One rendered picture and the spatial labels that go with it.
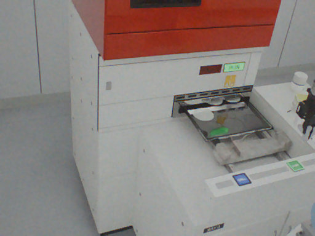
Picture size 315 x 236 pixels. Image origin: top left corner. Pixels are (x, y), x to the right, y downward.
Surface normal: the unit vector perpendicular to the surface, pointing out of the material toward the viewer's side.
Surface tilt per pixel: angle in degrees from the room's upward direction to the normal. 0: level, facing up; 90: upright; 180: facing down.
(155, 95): 90
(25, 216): 0
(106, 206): 90
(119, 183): 90
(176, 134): 0
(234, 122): 0
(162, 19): 90
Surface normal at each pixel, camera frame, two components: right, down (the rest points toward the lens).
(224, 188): 0.15, -0.81
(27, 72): 0.42, 0.57
